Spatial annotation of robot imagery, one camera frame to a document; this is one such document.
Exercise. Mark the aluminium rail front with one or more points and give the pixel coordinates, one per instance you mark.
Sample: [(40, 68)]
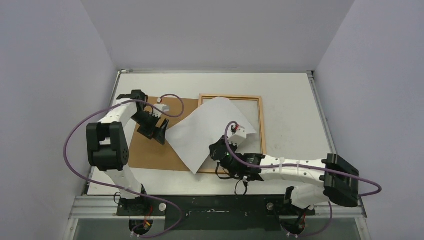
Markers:
[(104, 207)]

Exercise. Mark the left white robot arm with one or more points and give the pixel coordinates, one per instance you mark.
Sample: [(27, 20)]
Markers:
[(108, 149)]

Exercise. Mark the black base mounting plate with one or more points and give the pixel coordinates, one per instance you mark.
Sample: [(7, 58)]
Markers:
[(216, 212)]

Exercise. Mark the brown cardboard backing board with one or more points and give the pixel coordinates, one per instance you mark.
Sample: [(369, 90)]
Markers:
[(147, 153)]

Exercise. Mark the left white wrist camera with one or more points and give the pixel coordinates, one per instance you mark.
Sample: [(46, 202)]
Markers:
[(160, 108)]

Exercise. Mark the wooden picture frame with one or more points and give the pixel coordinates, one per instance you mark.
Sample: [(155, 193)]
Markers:
[(260, 113)]

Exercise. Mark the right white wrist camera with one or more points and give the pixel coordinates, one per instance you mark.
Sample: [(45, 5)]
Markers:
[(237, 136)]

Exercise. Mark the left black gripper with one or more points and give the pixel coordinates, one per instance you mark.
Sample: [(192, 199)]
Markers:
[(159, 133)]

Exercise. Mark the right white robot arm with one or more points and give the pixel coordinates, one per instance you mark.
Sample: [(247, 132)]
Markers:
[(324, 180)]

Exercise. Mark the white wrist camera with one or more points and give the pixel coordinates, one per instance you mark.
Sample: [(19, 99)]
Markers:
[(160, 108), (237, 136)]

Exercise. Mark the printed plant photo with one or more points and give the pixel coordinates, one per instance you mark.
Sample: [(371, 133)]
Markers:
[(191, 137)]

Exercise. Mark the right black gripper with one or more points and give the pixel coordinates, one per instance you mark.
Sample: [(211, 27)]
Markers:
[(218, 151)]

